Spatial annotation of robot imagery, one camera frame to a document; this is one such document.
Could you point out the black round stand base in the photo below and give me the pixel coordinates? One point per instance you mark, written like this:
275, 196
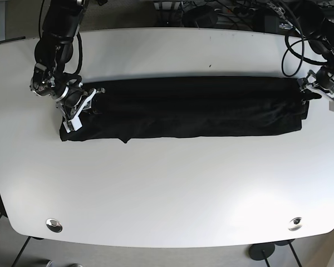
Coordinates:
261, 251

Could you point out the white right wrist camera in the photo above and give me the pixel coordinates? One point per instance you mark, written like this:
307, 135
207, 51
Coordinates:
73, 124

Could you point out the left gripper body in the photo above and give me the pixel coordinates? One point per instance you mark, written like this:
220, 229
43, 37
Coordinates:
320, 82

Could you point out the grey sneaker shoe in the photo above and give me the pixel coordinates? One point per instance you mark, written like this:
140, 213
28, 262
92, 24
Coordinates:
49, 264
75, 265

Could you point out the chrome table grommet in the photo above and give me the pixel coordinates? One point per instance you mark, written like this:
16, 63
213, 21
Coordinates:
54, 225
295, 224

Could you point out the left chrome table grommet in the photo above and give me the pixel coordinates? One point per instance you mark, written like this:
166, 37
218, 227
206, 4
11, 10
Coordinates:
54, 225

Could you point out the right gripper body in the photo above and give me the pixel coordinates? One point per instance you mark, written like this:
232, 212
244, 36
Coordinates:
65, 89

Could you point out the black power adapter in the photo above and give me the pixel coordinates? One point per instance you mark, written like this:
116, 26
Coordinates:
200, 17

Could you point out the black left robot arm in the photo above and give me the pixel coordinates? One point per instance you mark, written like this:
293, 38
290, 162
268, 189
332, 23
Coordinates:
310, 39

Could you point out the right chrome table grommet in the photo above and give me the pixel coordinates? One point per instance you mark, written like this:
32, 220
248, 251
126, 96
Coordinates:
295, 224

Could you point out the black electronics box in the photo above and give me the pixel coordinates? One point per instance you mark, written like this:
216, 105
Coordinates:
266, 21

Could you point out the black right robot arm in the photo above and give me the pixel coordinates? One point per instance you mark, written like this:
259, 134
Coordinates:
59, 59

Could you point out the black T-shirt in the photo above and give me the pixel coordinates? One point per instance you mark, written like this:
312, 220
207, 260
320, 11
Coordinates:
189, 107

